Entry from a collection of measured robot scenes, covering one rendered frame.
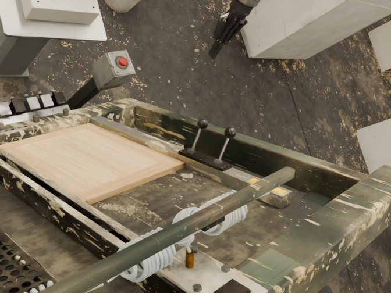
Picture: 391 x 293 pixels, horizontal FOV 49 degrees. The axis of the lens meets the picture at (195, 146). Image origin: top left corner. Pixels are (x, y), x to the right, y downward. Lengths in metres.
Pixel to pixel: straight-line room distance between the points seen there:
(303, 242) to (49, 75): 2.28
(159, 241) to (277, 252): 0.34
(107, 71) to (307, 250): 1.36
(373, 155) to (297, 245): 4.29
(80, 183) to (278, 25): 2.93
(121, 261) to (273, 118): 3.62
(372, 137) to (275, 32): 1.83
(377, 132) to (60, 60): 3.47
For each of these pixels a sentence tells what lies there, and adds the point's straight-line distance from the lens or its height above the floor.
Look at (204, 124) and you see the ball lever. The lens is 1.45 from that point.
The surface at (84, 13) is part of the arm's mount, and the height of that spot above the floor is 0.84.
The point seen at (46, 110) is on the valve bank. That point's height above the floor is 0.74.
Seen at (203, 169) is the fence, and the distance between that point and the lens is 1.40.
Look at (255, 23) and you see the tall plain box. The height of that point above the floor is 0.21.
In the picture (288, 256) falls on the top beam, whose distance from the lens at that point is 0.89.
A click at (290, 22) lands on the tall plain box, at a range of 3.91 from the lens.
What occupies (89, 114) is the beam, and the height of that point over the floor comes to 0.90.
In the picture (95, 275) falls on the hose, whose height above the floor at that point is 1.96.
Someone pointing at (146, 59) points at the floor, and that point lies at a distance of 3.38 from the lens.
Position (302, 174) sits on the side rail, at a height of 1.61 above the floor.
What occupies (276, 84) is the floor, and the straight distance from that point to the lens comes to 4.36.
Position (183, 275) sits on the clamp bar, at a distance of 0.81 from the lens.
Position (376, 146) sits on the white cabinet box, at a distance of 5.16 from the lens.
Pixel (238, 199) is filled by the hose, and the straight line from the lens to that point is 0.73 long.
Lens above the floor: 2.47
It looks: 48 degrees down
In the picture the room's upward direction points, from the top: 65 degrees clockwise
